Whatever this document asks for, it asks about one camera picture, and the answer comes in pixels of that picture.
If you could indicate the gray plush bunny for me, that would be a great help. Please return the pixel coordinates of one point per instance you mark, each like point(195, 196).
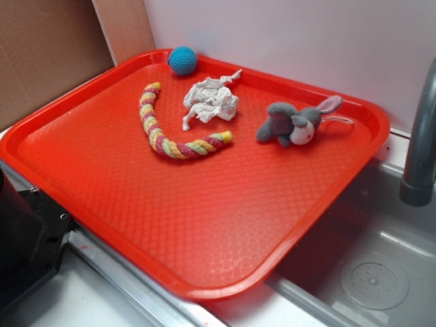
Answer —
point(290, 126)

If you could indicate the gray faucet spout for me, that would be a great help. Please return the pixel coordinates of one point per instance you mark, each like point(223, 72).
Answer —
point(417, 183)

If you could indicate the multicolour twisted rope toy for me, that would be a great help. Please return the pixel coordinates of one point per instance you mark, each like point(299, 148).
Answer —
point(162, 145)

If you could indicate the blue crocheted ball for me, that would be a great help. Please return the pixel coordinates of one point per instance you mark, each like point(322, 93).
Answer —
point(183, 61)

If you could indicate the gray sink basin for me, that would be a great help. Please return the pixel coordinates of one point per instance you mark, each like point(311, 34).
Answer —
point(368, 218)

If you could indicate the red plastic tray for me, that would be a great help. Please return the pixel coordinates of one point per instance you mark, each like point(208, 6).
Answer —
point(204, 228)

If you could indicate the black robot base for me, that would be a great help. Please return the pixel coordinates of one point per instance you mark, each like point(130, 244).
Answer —
point(34, 231)

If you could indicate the brown cardboard panel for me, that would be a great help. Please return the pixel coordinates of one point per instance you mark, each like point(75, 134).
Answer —
point(49, 48)

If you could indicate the sink drain cover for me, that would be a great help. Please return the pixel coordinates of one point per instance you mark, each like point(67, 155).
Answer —
point(374, 282)

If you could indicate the crumpled white paper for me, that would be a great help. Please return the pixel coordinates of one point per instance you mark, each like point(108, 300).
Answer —
point(211, 98)

